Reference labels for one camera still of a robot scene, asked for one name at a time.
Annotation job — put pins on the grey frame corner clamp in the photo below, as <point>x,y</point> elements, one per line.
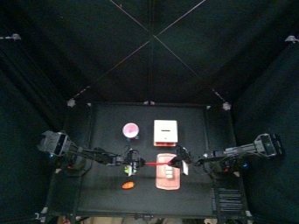
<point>148,102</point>
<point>226,106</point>
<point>71,102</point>
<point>291,38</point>

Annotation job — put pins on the red toy stick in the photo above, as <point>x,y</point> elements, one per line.
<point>156,164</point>

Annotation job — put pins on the pink rectangular tray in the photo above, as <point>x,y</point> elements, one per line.
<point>167,179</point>

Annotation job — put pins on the white printed label sticker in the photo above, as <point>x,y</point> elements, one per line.
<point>230,201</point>

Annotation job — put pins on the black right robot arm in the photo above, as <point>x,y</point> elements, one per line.
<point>234,151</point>

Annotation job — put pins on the yellow-green toy piece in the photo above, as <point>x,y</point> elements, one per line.
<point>127,170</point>

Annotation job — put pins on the orange toy food piece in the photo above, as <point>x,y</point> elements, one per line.
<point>128,185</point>

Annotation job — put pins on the pink and white bowl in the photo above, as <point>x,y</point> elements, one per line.
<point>131,130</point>

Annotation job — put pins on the white blocks on tray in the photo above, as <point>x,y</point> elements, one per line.
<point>170,172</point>

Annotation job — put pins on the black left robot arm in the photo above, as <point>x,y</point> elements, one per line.
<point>83,152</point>

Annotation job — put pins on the white box with red base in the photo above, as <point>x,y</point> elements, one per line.
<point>166,131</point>

